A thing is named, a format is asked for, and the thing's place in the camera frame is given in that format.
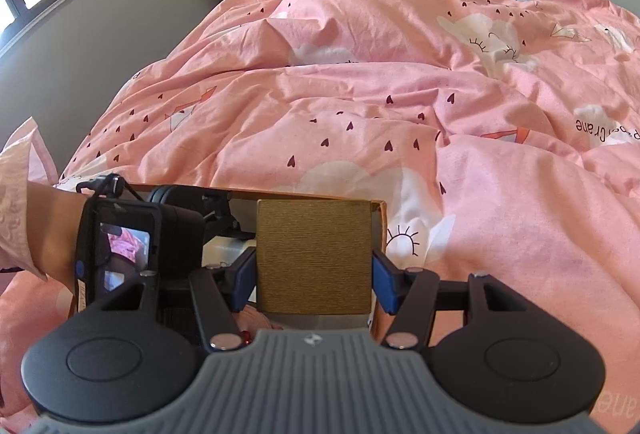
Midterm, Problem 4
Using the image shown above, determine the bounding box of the white glasses case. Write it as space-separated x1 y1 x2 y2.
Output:
202 237 258 267

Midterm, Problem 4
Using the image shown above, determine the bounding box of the orange cardboard box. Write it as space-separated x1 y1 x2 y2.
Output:
122 184 396 345

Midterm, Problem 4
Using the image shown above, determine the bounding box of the gold gift box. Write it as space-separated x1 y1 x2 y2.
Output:
256 198 373 317

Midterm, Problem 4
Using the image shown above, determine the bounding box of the pink printed duvet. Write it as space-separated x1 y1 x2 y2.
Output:
0 0 640 420

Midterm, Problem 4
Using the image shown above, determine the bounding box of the person's left forearm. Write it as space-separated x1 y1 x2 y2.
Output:
0 117 98 290

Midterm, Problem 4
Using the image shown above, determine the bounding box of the pink cloth pouch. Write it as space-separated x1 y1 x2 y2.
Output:
232 304 281 335

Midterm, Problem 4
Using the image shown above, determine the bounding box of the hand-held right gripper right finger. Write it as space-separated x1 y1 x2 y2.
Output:
372 249 531 351

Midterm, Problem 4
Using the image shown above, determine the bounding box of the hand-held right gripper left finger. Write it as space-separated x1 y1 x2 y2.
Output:
100 248 258 352

